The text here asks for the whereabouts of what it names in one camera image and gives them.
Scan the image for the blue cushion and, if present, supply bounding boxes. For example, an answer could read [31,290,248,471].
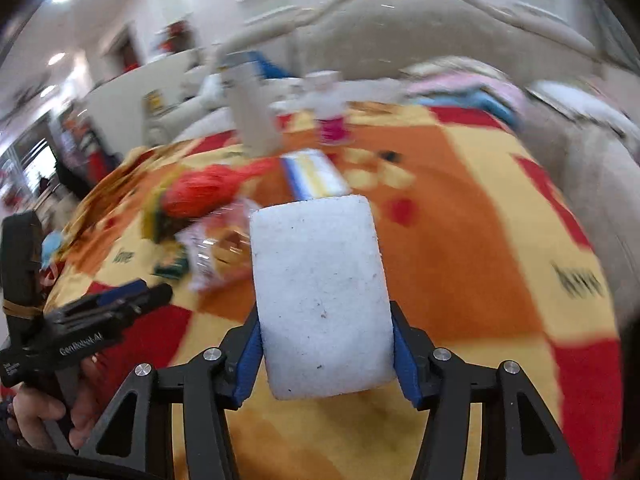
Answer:
[250,51,291,79]

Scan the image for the white thermos bottle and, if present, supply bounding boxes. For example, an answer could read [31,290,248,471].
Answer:
[220,51,282,158]

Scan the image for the red plastic bag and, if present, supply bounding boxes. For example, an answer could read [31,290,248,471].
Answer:
[160,157,278,219]

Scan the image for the green cracker packet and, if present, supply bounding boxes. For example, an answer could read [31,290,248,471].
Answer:
[153,247,190,281]

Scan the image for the white pink pill bottle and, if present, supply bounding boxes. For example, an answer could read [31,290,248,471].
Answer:
[305,70,350,145]

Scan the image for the white foam sponge block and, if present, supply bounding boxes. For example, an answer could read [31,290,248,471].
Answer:
[250,195,395,400]

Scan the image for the white pillow with trim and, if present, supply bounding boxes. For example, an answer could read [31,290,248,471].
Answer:
[527,80,639,140]

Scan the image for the beige tufted sofa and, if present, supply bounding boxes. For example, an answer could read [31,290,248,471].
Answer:
[144,0,640,331]

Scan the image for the left hand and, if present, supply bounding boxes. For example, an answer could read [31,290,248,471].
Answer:
[9,356,102,451]

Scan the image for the pink blue folded blanket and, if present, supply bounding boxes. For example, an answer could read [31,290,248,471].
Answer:
[406,72,526,130]

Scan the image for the red orange love blanket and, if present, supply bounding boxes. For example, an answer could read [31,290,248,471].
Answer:
[46,103,623,479]

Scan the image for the blue yellow white box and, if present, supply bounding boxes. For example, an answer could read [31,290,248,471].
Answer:
[280,148,352,200]

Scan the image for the clear plastic snack bag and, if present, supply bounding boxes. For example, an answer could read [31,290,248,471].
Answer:
[176,198,260,292]

